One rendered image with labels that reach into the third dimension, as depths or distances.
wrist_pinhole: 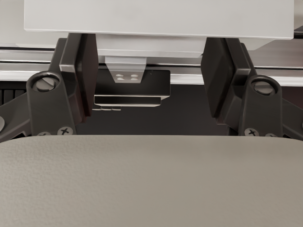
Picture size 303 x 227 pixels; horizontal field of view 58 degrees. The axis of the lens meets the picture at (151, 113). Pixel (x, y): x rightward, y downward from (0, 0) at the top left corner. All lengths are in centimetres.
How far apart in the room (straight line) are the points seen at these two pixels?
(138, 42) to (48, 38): 6
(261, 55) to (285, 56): 4
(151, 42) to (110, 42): 3
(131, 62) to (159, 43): 6
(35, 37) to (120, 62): 8
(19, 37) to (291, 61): 42
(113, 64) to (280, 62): 33
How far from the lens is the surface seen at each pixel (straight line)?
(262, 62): 49
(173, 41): 17
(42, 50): 23
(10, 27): 18
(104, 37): 17
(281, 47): 51
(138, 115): 71
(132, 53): 21
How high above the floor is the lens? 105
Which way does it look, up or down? level
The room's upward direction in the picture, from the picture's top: 179 degrees counter-clockwise
